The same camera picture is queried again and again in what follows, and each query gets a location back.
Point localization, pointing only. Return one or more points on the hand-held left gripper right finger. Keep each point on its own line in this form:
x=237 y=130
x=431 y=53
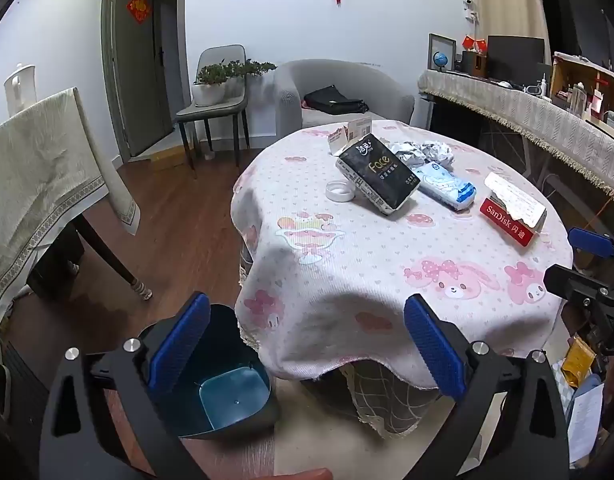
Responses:
x=432 y=345

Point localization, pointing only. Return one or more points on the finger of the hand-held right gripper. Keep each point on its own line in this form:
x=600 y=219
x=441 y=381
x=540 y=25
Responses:
x=572 y=282
x=592 y=243

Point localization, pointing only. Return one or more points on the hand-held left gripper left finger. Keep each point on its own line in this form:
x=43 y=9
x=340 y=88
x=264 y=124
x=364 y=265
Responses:
x=182 y=340

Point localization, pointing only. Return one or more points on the blue plastic bin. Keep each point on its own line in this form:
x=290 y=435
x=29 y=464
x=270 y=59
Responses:
x=227 y=395

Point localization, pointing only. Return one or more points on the red white card box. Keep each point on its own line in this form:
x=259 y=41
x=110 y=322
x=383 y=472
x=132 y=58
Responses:
x=507 y=220

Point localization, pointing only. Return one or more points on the blue white tissue packet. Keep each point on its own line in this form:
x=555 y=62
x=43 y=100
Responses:
x=447 y=185

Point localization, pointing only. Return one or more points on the black tissue packet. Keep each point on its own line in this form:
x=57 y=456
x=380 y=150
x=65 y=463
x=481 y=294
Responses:
x=382 y=175

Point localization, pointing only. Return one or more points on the white red carton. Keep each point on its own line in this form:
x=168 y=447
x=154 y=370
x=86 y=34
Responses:
x=354 y=130

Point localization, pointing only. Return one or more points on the yellow packet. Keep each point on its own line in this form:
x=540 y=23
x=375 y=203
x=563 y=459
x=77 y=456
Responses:
x=578 y=362

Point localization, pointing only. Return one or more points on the dark wooden table leg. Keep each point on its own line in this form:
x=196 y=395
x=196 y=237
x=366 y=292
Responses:
x=112 y=260

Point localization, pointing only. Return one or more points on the pink printed tablecloth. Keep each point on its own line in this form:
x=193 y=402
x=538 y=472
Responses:
x=337 y=270

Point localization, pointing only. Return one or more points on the white paper sheet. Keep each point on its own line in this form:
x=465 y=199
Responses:
x=587 y=425

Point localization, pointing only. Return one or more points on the cardboard desk box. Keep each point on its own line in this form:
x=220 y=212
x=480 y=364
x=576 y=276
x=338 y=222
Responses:
x=567 y=75

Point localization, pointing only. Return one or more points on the flat cardboard box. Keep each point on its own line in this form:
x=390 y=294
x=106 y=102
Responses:
x=169 y=159

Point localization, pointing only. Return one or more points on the black monitor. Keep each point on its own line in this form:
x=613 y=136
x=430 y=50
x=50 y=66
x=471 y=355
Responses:
x=514 y=57

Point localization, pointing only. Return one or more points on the brown speaker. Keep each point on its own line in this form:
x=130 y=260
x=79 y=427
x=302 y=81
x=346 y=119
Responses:
x=473 y=64

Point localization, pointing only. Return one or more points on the beige patterned tablecloth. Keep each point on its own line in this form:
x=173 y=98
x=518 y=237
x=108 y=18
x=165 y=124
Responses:
x=37 y=170

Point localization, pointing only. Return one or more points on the grey dining chair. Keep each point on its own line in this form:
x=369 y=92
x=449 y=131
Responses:
x=212 y=110

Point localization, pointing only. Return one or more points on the small red flags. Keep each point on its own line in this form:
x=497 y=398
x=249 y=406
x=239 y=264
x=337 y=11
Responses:
x=474 y=42

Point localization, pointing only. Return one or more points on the small blue globe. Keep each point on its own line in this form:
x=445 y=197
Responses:
x=441 y=59

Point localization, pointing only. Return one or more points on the framed picture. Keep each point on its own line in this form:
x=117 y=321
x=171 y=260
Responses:
x=449 y=50

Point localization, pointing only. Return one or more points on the potted green plant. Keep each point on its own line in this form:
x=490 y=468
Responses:
x=209 y=92

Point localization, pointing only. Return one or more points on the beige curtain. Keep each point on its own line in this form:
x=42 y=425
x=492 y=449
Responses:
x=512 y=0

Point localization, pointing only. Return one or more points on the black bag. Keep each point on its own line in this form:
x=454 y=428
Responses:
x=334 y=100

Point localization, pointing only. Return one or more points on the grey armchair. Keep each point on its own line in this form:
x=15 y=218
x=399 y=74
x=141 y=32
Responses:
x=337 y=72

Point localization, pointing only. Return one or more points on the white kettle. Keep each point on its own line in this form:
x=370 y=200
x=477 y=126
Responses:
x=18 y=87

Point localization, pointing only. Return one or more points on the red diamond door sticker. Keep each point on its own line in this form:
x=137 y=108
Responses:
x=139 y=8

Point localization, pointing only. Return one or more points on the white security camera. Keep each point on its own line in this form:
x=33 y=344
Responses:
x=471 y=2

